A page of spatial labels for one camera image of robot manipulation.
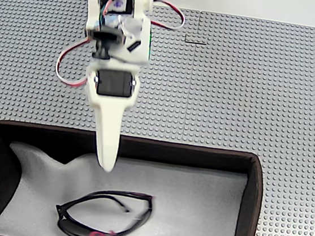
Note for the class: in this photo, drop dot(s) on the black sunglasses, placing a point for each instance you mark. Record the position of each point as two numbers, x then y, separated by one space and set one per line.
76 229

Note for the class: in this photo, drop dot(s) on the small black gripper camera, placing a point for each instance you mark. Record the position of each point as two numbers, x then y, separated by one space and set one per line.
102 52

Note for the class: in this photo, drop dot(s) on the grey studded baseplate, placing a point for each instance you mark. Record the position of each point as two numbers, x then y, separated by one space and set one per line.
234 89

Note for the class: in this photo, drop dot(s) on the small clear flat plate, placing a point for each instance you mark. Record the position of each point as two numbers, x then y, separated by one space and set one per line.
196 42

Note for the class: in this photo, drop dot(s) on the brown woven storage bin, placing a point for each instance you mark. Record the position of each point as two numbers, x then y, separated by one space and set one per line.
199 154

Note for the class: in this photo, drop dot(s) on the white foam bin liner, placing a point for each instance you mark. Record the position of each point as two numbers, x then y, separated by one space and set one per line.
192 213

